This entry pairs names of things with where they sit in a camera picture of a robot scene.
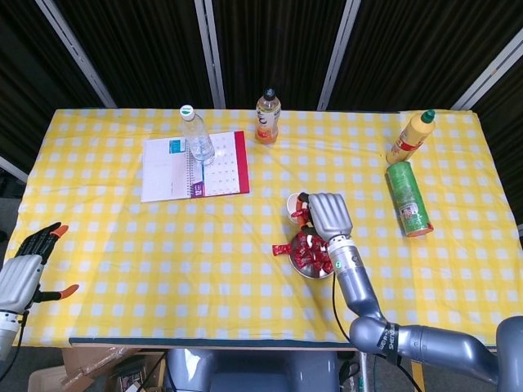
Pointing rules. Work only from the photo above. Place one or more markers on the green chips can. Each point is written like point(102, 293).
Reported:
point(408, 196)

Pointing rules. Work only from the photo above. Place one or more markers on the brown cardboard box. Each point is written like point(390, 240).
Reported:
point(81, 367)

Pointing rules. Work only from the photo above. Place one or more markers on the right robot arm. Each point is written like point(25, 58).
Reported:
point(355, 286)

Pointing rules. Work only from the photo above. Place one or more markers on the grey robot torso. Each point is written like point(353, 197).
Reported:
point(253, 371)

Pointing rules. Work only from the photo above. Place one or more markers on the orange juice bottle black cap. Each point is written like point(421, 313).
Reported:
point(267, 122)

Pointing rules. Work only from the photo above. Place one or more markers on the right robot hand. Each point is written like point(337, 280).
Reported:
point(329, 214)

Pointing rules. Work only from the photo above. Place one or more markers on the yellow table leg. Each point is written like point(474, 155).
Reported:
point(417, 377)

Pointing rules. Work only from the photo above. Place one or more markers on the white partition post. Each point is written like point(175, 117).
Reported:
point(14, 169)
point(486, 83)
point(339, 53)
point(75, 53)
point(210, 53)

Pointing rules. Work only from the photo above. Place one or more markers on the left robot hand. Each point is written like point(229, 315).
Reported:
point(18, 281)

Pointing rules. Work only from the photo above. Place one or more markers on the round metal plate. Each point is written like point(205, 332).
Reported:
point(312, 274)

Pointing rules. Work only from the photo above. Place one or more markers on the spiral calendar notebook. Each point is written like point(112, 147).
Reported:
point(163, 175)

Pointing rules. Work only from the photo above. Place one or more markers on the yellow squeeze bottle green cap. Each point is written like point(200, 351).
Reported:
point(410, 139)

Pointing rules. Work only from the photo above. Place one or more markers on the white paper cup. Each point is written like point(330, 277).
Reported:
point(291, 203)

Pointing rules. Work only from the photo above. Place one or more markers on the black pleated partition panel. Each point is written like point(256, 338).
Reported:
point(278, 41)
point(506, 122)
point(24, 81)
point(143, 49)
point(408, 49)

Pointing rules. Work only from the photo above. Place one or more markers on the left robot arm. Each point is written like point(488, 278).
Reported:
point(6, 335)

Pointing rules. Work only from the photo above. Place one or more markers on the clear water bottle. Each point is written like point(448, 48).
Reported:
point(198, 139)

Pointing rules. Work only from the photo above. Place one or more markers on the yellow white checked tablecloth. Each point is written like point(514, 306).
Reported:
point(163, 265)

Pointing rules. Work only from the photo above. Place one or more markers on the metal table leg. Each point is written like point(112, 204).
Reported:
point(365, 373)

